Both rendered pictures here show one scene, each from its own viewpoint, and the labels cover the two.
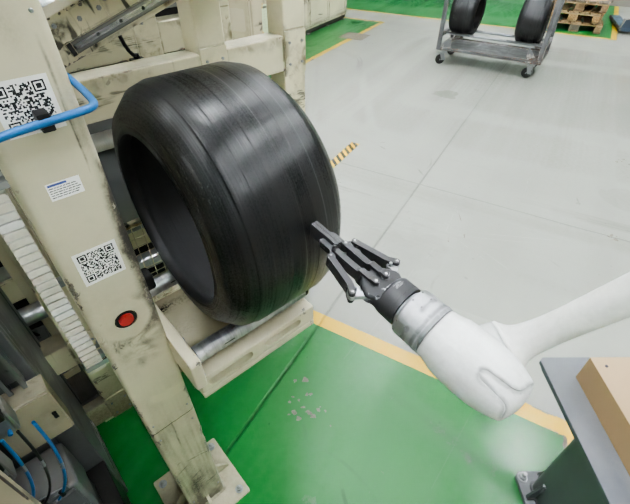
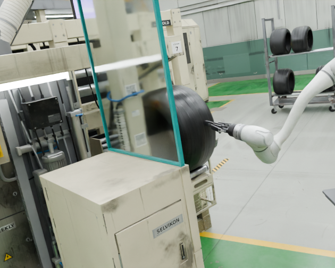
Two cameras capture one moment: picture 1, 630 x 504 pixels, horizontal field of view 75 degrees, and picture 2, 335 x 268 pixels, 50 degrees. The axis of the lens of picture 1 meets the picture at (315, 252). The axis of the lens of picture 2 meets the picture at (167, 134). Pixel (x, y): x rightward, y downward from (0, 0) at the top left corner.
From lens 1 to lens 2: 148 cm
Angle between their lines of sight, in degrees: 27
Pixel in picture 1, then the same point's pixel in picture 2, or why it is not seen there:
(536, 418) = not seen: outside the picture
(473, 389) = (255, 136)
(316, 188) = (204, 111)
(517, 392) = (266, 133)
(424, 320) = (240, 127)
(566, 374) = (334, 192)
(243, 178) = (183, 106)
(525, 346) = (277, 137)
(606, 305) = (291, 115)
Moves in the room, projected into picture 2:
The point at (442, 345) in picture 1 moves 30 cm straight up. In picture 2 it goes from (245, 130) to (239, 73)
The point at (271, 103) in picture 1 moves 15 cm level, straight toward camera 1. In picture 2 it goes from (187, 90) to (190, 93)
